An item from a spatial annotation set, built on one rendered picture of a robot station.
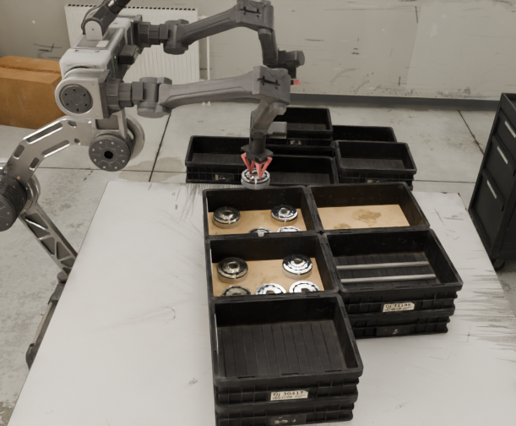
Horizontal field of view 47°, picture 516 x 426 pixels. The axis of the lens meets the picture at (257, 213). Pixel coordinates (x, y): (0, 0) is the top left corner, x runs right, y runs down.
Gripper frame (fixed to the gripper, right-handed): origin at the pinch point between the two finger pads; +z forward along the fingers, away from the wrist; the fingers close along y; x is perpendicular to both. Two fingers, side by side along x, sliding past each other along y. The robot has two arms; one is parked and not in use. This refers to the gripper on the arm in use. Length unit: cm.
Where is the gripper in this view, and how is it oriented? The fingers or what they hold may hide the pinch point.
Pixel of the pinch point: (255, 172)
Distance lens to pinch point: 214.0
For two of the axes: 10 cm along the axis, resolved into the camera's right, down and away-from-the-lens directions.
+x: -7.1, 3.7, -6.0
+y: -7.0, -4.3, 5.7
